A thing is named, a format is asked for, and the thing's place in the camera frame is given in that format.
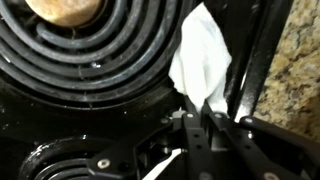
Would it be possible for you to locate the small black coil burner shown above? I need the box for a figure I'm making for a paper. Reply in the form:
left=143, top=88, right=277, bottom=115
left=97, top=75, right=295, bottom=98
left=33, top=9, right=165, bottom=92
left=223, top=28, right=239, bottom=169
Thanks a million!
left=0, top=0, right=198, bottom=111

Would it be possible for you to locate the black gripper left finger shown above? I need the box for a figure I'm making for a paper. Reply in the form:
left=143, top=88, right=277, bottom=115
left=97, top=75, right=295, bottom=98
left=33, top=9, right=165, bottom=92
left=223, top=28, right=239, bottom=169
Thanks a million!
left=85, top=96, right=219, bottom=180

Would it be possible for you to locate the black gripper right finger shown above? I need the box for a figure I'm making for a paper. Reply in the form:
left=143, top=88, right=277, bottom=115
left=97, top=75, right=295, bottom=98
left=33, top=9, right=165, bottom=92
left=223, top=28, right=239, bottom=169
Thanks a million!
left=203, top=102, right=320, bottom=180

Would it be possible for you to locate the white paper napkin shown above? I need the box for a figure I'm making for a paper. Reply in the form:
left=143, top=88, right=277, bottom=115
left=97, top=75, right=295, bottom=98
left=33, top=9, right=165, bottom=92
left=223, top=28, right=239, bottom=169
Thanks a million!
left=142, top=2, right=233, bottom=180

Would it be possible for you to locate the black electric stove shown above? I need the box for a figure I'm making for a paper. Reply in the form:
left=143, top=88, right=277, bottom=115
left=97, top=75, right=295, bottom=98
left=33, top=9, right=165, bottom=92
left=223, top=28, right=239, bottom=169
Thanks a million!
left=0, top=0, right=294, bottom=180

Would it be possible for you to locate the large black coil burner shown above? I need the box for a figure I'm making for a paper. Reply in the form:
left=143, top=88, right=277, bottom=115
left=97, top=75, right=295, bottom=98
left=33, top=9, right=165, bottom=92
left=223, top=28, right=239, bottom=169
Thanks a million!
left=18, top=136, right=114, bottom=180

